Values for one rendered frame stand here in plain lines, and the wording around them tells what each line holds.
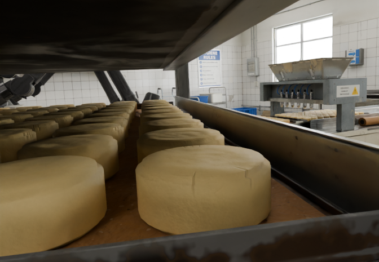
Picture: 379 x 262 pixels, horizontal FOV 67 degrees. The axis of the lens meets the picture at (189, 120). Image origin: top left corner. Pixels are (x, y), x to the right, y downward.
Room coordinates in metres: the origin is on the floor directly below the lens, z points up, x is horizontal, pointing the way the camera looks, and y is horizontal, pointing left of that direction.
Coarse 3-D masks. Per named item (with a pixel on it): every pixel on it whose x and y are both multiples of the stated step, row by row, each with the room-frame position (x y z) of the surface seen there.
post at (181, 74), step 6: (186, 66) 0.67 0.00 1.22; (180, 72) 0.67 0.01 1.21; (186, 72) 0.67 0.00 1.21; (180, 78) 0.67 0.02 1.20; (186, 78) 0.67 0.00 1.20; (180, 84) 0.67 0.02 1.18; (186, 84) 0.67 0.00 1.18; (180, 90) 0.67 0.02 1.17; (186, 90) 0.67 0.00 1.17; (180, 96) 0.67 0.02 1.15; (186, 96) 0.67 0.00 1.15
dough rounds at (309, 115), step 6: (276, 114) 2.25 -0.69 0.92; (282, 114) 2.23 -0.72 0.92; (288, 114) 2.21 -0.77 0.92; (294, 114) 2.19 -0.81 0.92; (300, 114) 2.18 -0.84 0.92; (306, 114) 2.19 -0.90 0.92; (312, 114) 2.14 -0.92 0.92; (318, 114) 2.15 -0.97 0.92; (324, 114) 2.11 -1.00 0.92; (330, 114) 2.12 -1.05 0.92; (336, 114) 2.07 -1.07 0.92
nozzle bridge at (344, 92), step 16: (320, 80) 1.84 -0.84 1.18; (336, 80) 1.80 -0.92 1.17; (352, 80) 1.85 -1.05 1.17; (272, 96) 2.42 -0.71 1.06; (288, 96) 2.24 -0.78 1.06; (320, 96) 1.95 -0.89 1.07; (336, 96) 1.80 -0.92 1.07; (352, 96) 1.85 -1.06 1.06; (272, 112) 2.46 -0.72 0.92; (352, 112) 1.85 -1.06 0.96; (336, 128) 1.85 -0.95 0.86; (352, 128) 1.85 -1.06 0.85
